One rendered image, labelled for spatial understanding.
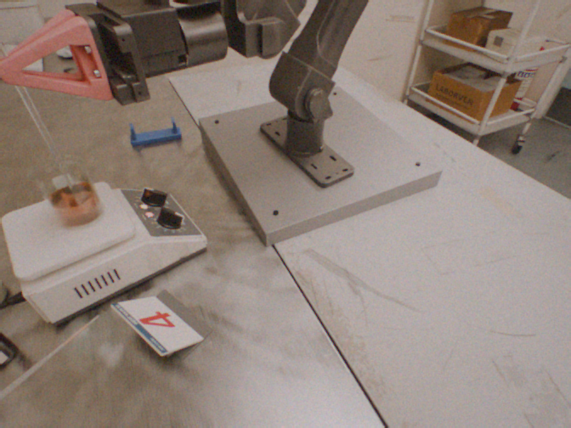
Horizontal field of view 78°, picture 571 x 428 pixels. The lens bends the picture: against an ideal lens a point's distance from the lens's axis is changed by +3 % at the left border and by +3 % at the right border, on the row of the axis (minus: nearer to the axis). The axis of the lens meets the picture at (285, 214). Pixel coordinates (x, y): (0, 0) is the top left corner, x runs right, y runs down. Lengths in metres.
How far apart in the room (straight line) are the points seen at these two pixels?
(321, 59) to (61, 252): 0.39
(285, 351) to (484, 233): 0.35
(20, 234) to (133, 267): 0.12
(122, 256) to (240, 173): 0.23
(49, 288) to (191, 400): 0.19
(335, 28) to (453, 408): 0.46
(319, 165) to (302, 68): 0.16
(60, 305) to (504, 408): 0.47
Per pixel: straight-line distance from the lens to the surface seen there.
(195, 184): 0.63
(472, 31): 2.50
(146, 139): 0.77
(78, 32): 0.37
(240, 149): 0.63
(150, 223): 0.48
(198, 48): 0.41
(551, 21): 3.36
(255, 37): 0.42
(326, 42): 0.52
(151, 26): 0.38
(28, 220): 0.51
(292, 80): 0.52
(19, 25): 1.49
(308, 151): 0.59
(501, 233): 0.61
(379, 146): 0.66
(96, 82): 0.38
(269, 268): 0.48
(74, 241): 0.45
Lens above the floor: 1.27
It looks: 42 degrees down
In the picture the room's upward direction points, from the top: straight up
